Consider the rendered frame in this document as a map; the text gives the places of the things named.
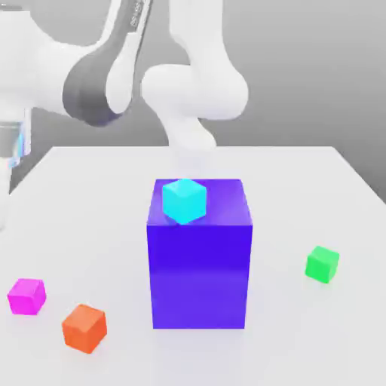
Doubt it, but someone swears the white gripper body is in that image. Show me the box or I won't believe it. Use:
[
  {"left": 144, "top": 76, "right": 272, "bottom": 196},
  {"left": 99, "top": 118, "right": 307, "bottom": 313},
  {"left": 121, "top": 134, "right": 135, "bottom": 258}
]
[{"left": 0, "top": 157, "right": 14, "bottom": 232}]

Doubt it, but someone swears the small magenta cube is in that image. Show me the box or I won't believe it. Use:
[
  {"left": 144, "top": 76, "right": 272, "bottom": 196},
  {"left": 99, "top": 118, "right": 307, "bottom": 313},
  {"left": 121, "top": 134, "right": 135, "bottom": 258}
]
[{"left": 7, "top": 277, "right": 47, "bottom": 317}]

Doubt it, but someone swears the small orange cube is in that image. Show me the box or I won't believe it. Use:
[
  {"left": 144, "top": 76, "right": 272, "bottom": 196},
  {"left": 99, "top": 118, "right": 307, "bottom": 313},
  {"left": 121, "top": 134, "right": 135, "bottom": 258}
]
[{"left": 61, "top": 303, "right": 109, "bottom": 354}]

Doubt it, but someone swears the small cyan cube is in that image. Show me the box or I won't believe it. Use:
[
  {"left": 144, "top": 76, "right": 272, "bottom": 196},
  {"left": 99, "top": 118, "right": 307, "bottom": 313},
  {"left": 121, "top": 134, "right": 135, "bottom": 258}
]
[{"left": 161, "top": 178, "right": 208, "bottom": 226}]

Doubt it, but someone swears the small green cube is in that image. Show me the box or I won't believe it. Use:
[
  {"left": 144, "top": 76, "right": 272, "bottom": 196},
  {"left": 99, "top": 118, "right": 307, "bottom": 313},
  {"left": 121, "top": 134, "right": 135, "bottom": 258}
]
[{"left": 304, "top": 245, "right": 341, "bottom": 285}]

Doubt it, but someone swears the large purple box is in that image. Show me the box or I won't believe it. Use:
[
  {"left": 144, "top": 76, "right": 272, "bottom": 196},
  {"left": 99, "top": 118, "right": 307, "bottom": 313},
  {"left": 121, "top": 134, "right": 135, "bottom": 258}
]
[{"left": 146, "top": 178, "right": 253, "bottom": 330}]

